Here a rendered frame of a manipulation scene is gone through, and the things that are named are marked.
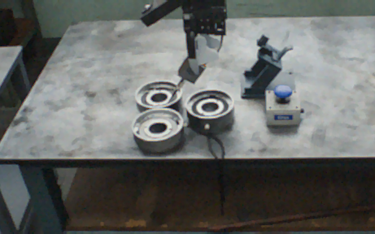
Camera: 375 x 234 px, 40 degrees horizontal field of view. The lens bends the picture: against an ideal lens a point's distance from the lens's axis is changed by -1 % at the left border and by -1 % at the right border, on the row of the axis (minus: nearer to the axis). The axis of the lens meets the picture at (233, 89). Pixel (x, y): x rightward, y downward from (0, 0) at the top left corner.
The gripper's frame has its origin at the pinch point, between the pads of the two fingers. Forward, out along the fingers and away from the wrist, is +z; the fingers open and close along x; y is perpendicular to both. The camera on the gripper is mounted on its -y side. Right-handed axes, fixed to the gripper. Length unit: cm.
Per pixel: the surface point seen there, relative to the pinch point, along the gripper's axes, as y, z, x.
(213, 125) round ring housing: 3.7, 11.2, -6.3
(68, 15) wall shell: -87, 67, 161
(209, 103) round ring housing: 2.5, 10.7, 0.9
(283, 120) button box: 18.4, 11.6, -4.5
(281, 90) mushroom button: 18.1, 5.7, -1.8
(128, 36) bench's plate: -22.3, 13.0, 36.1
